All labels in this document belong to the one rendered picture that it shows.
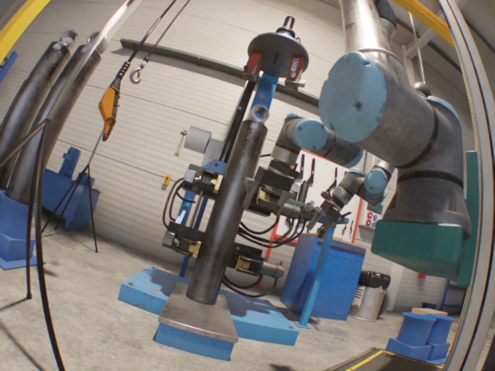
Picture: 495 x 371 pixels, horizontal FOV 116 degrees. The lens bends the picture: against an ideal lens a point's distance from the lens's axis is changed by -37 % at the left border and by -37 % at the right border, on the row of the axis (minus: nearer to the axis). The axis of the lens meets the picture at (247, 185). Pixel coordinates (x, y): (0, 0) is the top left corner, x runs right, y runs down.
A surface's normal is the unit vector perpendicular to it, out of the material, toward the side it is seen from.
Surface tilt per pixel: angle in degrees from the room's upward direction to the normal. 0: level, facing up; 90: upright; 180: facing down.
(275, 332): 90
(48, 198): 90
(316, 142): 115
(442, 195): 70
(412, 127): 125
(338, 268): 90
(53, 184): 90
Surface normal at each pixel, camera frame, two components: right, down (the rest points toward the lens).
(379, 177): -0.47, -0.26
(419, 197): -0.62, -0.66
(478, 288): -0.74, -0.37
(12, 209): 0.66, 0.03
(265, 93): 0.17, -0.18
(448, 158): -0.22, -0.29
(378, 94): 0.04, 0.25
